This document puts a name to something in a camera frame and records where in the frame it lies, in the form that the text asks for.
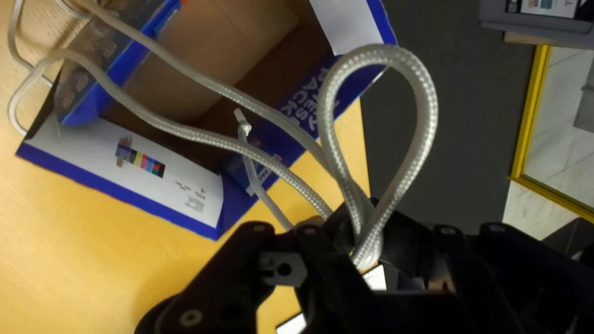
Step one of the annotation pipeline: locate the blue snack cardboard box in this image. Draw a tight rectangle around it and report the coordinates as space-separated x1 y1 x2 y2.
17 0 396 239

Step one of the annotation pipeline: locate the short white braided rope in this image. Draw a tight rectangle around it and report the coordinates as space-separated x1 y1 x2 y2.
233 108 294 232

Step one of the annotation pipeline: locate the long white braided rope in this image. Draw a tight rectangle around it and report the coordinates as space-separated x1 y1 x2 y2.
6 0 442 275

